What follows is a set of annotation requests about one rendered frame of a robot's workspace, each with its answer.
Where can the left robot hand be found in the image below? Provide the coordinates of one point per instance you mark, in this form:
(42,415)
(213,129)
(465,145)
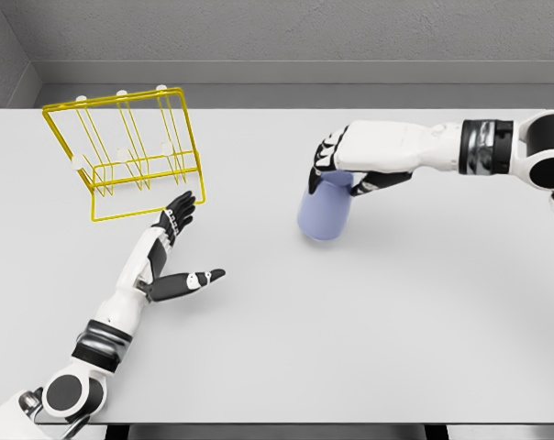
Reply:
(141,261)

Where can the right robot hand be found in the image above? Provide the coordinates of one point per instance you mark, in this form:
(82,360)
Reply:
(373,149)

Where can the lavender blue cup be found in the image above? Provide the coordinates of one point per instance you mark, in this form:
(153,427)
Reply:
(324,211)

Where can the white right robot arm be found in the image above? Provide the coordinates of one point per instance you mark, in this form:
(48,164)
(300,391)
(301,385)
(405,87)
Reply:
(501,146)

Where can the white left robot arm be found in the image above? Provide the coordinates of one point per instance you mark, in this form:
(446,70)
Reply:
(98,339)

